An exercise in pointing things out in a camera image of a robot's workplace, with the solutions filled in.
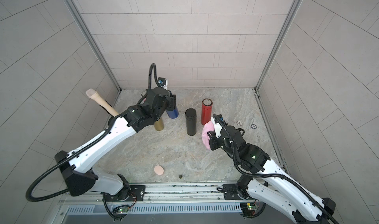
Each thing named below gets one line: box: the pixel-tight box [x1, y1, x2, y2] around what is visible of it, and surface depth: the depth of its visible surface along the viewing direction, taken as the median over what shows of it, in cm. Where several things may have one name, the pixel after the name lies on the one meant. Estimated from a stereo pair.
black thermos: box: [185, 108, 197, 136], surface depth 82 cm
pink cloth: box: [201, 120, 215, 150], surface depth 69 cm
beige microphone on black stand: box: [85, 88, 120, 118], surface depth 80 cm
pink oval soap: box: [153, 165, 164, 176], surface depth 79 cm
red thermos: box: [200, 98, 213, 126], surface depth 87 cm
